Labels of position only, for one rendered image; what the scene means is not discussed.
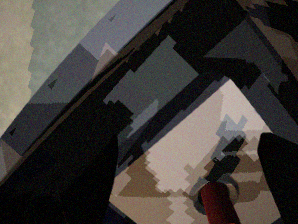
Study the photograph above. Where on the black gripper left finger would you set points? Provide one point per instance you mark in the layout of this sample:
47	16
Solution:
75	191

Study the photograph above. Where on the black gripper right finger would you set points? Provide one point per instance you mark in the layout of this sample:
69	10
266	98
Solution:
279	160

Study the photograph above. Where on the red peg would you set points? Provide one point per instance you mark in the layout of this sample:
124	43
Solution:
217	204

